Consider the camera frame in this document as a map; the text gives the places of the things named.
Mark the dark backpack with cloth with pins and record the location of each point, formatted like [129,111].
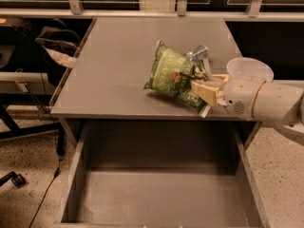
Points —
[60,44]

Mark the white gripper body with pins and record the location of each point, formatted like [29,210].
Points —
[238,94]

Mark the black office chair base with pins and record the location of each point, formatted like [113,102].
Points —
[16,131]

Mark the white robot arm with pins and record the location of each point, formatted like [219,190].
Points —
[280,106]

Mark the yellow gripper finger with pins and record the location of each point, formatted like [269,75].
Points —
[221,77]
[211,92]

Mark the crushed silver soda can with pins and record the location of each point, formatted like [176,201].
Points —
[198,54]

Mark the grey counter cabinet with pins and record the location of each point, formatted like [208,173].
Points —
[108,78]

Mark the metal window railing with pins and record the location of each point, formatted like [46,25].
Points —
[229,10]

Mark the green jalapeno chip bag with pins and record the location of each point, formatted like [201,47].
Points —
[172,73]

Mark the open grey drawer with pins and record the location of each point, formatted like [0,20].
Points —
[162,174]

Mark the white ceramic bowl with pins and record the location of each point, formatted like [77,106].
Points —
[248,66]

